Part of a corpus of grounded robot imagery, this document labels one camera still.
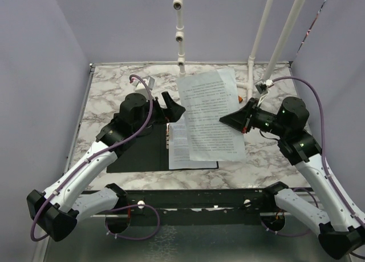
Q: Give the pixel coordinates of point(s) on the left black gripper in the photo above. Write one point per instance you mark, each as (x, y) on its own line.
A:
(173, 112)

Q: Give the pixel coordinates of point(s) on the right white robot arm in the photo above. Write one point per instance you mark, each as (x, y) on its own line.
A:
(339, 226)

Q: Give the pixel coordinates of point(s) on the black mounting rail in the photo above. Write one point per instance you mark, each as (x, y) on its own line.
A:
(197, 207)

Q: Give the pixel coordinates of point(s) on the grey black folder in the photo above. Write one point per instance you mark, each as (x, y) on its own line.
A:
(147, 154)

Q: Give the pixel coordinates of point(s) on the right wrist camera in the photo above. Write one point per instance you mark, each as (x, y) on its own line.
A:
(263, 89)

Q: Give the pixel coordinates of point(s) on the aluminium frame rail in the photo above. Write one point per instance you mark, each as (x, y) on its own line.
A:
(102, 239)

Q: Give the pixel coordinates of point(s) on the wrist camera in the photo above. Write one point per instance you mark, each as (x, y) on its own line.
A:
(140, 88)
(263, 89)

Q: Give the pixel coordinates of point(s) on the printed paper sheet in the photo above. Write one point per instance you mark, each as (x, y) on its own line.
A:
(179, 158)
(207, 97)

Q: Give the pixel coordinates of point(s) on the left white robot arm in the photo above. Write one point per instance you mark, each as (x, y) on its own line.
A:
(59, 208)

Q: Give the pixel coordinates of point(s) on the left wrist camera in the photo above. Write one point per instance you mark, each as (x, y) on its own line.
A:
(140, 88)

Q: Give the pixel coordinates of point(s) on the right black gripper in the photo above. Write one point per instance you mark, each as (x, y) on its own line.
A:
(240, 119)

